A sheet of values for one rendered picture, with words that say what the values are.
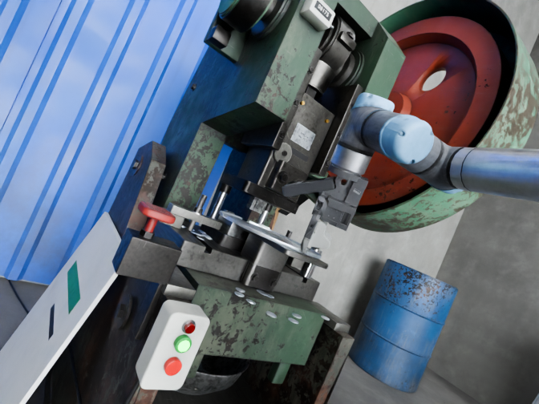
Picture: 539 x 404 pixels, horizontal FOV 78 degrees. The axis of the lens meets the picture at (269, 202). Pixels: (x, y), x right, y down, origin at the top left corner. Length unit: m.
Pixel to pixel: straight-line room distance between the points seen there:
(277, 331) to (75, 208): 1.42
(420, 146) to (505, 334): 3.49
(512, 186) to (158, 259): 0.58
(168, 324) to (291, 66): 0.63
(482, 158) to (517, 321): 3.42
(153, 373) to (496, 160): 0.63
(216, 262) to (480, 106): 0.82
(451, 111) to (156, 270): 0.95
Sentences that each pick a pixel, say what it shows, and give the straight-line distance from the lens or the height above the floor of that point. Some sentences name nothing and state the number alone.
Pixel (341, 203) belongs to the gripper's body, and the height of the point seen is 0.91.
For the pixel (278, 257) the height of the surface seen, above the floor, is 0.74.
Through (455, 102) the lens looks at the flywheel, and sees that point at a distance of 1.20.
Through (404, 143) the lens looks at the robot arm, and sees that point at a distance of 0.57.
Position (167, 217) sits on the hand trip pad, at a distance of 0.61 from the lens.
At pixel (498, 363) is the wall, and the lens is 4.01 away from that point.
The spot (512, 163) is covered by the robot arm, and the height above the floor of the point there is 1.04.
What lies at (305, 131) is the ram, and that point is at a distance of 0.94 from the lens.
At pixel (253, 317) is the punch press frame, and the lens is 0.80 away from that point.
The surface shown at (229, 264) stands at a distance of 0.82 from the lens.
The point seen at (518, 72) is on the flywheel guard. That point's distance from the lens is 1.09.
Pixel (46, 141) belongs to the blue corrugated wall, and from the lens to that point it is 1.96.
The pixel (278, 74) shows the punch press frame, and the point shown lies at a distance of 0.85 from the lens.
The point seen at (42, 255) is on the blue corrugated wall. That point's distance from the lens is 2.08.
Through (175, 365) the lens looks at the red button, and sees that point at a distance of 0.62.
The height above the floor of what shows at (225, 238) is 0.73.
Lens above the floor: 0.84
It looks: 2 degrees up
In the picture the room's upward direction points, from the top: 24 degrees clockwise
